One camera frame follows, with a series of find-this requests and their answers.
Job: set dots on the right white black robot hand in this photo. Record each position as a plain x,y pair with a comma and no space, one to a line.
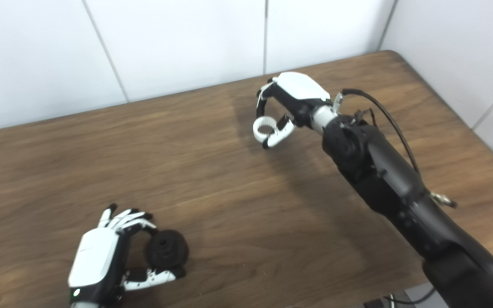
300,87

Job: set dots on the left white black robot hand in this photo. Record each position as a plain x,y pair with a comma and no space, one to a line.
94,256

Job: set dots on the round black plastic part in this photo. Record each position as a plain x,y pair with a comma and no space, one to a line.
167,252

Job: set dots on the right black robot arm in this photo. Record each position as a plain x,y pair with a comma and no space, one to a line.
392,175

